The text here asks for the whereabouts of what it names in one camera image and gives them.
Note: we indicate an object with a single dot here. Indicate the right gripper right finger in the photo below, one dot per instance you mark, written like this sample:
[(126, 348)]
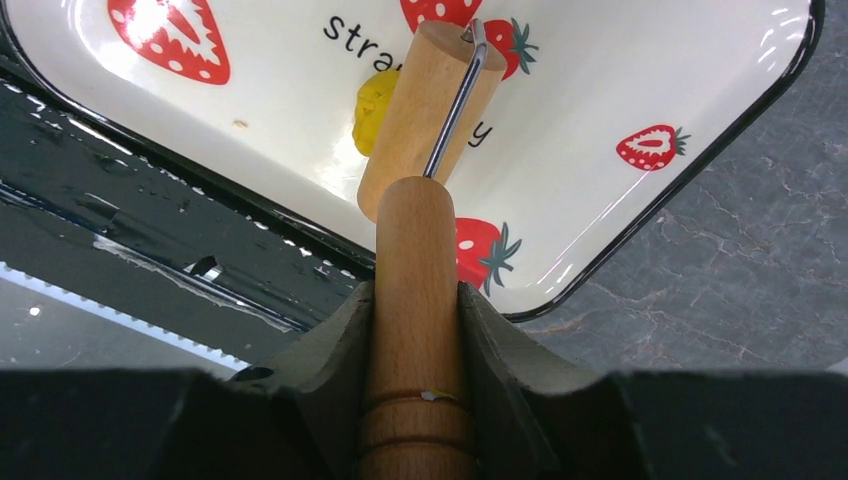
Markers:
[(538, 416)]

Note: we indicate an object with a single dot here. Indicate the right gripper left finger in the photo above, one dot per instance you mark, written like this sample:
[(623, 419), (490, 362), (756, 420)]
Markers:
[(294, 415)]

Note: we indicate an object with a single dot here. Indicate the wooden roller with handle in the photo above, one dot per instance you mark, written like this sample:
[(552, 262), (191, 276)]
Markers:
[(416, 421)]

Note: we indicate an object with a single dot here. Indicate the white strawberry tray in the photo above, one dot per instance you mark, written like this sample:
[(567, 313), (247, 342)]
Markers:
[(606, 109)]

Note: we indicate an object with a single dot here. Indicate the yellow dough lump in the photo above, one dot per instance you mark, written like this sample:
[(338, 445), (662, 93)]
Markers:
[(372, 102)]

